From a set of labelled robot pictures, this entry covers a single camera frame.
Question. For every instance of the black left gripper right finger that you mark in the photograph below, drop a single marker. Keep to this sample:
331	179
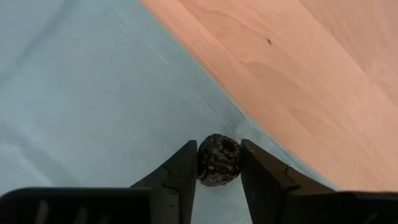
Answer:
295	202

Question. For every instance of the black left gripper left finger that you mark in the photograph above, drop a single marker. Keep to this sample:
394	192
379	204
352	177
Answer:
124	202

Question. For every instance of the black toy blackberry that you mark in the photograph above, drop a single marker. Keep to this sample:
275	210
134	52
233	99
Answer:
219	160

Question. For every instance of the light blue cloth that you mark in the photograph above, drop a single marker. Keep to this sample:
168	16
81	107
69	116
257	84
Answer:
93	93

